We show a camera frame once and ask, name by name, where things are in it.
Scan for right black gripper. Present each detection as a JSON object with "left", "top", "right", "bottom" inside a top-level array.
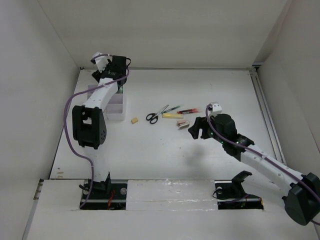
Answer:
[{"left": 187, "top": 113, "right": 226, "bottom": 145}]

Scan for red gel pen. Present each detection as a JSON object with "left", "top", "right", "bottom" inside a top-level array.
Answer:
[{"left": 183, "top": 111, "right": 201, "bottom": 115}]

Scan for yellow highlighter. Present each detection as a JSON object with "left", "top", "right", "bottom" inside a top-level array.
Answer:
[{"left": 162, "top": 113, "right": 184, "bottom": 119}]

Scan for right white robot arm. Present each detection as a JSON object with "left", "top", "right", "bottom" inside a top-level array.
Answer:
[{"left": 188, "top": 113, "right": 320, "bottom": 226}]

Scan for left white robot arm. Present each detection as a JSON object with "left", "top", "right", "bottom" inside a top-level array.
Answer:
[{"left": 72, "top": 52, "right": 131, "bottom": 199}]

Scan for orange gel pen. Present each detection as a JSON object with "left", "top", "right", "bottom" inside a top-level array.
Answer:
[{"left": 176, "top": 108, "right": 202, "bottom": 115}]

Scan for green gel pen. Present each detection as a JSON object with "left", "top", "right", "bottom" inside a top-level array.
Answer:
[{"left": 161, "top": 104, "right": 184, "bottom": 114}]

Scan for white compartment organizer box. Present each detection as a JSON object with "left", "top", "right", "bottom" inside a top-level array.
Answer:
[{"left": 83, "top": 83, "right": 127, "bottom": 121}]

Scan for yellow eraser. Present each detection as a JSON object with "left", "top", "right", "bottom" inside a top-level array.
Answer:
[{"left": 131, "top": 117, "right": 139, "bottom": 124}]

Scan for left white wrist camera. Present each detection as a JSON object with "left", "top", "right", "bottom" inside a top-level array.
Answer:
[{"left": 90, "top": 52, "right": 113, "bottom": 73}]

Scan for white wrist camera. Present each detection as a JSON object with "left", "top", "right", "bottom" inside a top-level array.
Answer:
[
  {"left": 90, "top": 52, "right": 113, "bottom": 73},
  {"left": 208, "top": 102, "right": 223, "bottom": 117}
]

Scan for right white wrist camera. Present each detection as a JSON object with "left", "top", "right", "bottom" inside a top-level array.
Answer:
[{"left": 208, "top": 102, "right": 223, "bottom": 117}]

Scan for black handled scissors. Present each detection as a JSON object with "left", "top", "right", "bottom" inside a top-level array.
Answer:
[{"left": 145, "top": 104, "right": 169, "bottom": 125}]

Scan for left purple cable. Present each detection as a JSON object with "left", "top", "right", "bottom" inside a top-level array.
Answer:
[{"left": 62, "top": 53, "right": 130, "bottom": 208}]

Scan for purple cable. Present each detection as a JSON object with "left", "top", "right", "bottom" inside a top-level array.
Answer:
[
  {"left": 205, "top": 104, "right": 320, "bottom": 225},
  {"left": 62, "top": 53, "right": 130, "bottom": 208}
]

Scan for aluminium rail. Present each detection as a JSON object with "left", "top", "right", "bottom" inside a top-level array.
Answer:
[{"left": 251, "top": 65, "right": 277, "bottom": 133}]

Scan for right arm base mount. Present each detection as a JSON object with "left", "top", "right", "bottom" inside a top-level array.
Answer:
[{"left": 212, "top": 170, "right": 264, "bottom": 210}]

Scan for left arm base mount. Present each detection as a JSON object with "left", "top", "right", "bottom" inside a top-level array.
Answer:
[{"left": 79, "top": 179, "right": 128, "bottom": 211}]

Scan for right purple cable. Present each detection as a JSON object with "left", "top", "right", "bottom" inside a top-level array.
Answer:
[{"left": 205, "top": 104, "right": 320, "bottom": 225}]

